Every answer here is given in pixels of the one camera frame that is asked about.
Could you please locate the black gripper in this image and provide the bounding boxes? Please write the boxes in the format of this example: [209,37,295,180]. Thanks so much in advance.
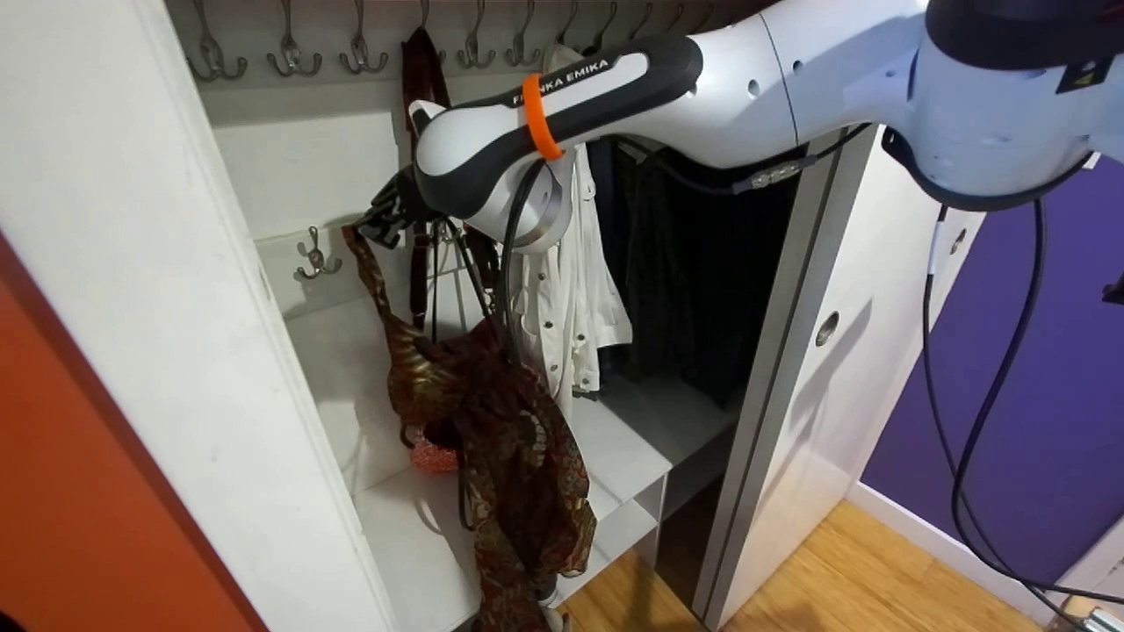
[353,173,449,254]

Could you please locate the white closet bench shelf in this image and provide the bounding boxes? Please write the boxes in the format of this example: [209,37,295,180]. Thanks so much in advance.
[283,289,740,632]

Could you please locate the black hanging garments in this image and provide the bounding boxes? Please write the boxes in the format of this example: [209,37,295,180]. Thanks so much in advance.
[590,137,814,406]

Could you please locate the red orange fabric piece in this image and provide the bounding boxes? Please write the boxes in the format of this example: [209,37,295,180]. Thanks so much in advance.
[400,425,465,479]

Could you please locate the white baseboard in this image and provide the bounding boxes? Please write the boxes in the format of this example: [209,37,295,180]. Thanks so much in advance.
[848,479,1064,626]

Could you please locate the silver coat hook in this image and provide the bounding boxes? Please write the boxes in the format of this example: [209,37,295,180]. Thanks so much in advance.
[262,0,328,81]
[337,0,393,77]
[290,222,349,289]
[182,0,249,89]
[452,0,499,70]
[502,0,543,70]

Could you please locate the orange board panel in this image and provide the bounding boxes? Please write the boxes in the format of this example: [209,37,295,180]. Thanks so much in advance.
[0,232,269,632]

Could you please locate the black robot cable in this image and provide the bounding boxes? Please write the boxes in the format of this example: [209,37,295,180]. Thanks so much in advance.
[946,193,1124,611]
[915,199,954,355]

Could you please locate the dark red long strap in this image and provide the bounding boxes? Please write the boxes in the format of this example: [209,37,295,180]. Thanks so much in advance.
[400,27,494,338]

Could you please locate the round recessed door pull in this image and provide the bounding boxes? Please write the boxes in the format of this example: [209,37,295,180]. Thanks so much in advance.
[811,305,848,351]

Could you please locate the orange cable tie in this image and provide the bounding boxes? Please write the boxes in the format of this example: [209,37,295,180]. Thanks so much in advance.
[516,74,567,164]

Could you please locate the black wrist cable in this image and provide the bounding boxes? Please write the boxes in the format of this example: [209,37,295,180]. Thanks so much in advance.
[482,157,555,338]

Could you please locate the white hook rail board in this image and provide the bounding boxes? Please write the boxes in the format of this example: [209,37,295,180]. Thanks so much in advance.
[161,0,555,125]
[249,206,396,327]

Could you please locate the white button shirt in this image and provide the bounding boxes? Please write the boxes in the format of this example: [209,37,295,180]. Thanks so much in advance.
[502,142,637,412]

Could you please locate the brown patterned bag with straps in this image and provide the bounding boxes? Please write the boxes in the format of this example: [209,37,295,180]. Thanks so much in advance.
[339,222,600,632]

